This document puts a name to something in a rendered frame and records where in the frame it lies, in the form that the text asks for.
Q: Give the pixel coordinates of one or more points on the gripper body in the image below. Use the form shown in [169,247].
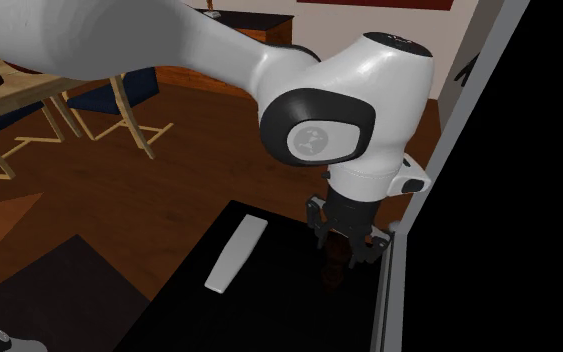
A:
[351,217]

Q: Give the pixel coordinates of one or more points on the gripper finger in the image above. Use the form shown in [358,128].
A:
[312,210]
[377,246]

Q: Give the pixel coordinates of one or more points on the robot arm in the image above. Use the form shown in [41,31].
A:
[339,78]

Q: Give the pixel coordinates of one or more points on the dark brown turned wooden figure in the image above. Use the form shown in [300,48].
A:
[334,261]

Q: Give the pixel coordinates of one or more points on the white flat remote control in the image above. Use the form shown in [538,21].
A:
[236,253]

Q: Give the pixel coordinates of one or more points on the black table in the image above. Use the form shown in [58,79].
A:
[271,317]

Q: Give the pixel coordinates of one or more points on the wooden chair with navy seat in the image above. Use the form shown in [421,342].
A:
[134,90]
[3,119]

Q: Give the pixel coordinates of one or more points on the light wooden table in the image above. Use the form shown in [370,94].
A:
[18,90]

